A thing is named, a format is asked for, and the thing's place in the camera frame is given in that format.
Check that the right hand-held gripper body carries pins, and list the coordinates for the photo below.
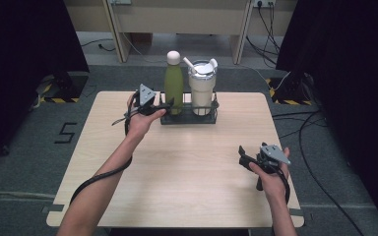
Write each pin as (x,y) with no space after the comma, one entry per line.
(274,154)

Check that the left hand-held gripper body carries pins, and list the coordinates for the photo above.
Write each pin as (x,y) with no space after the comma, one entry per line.
(146,95)

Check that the green bottle with white cap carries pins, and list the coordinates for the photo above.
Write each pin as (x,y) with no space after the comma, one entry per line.
(174,82)

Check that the white tumbler with straw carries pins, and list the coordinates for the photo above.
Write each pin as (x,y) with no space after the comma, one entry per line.
(201,88)

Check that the person's left hand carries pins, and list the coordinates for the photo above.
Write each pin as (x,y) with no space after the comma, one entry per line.
(142,124)

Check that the person's right hand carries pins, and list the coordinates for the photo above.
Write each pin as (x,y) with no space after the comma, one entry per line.
(270,187)

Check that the stand base with striped tape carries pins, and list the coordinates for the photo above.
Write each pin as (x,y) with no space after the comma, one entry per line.
(69,87)
(290,90)

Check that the beige desk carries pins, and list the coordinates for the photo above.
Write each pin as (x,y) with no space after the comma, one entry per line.
(177,16)

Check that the black curtain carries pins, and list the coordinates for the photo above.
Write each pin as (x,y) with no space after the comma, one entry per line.
(357,82)
(19,65)

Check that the grey floor tape patch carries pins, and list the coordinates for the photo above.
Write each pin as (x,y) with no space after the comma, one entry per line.
(54,208)

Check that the white wall socket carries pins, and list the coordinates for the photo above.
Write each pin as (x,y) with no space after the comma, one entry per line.
(264,2)

